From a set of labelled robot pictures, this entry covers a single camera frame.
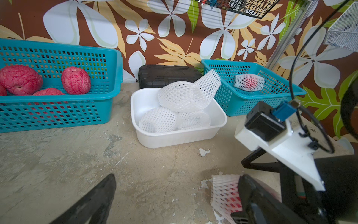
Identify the teal plastic basket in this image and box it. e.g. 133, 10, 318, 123
201, 59, 291, 117
1, 39, 123, 133

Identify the right teal plastic basket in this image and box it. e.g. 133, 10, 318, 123
201, 59, 291, 117

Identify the white wire basket right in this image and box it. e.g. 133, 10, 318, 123
324, 1, 358, 52

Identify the white rectangular tub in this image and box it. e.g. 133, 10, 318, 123
131, 88, 227, 148

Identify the netted apple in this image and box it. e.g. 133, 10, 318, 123
33, 88, 65, 96
209, 174, 282, 224
233, 74, 265, 92

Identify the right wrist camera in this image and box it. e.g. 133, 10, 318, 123
235, 100, 326, 191

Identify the black plastic case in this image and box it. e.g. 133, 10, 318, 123
138, 64, 202, 89

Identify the left teal plastic basket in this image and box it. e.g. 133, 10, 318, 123
1, 39, 123, 133

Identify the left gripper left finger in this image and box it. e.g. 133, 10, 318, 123
51, 174, 117, 224

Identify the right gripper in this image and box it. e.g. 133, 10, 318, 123
241, 147, 358, 224

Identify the black wire wall basket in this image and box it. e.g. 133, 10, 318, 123
198, 0, 280, 19

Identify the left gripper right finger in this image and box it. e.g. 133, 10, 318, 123
231, 175, 307, 224

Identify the removed white foam net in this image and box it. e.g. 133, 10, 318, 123
138, 107, 178, 133

